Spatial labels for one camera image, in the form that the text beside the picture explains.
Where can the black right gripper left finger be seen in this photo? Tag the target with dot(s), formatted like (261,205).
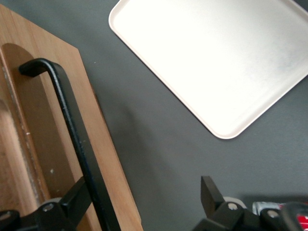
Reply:
(74,199)

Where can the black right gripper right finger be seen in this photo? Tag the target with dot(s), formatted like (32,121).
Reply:
(211,197)

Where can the red cola bottle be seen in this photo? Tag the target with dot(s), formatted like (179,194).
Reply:
(264,208)

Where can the beige plastic tray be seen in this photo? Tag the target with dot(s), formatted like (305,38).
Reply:
(216,60)

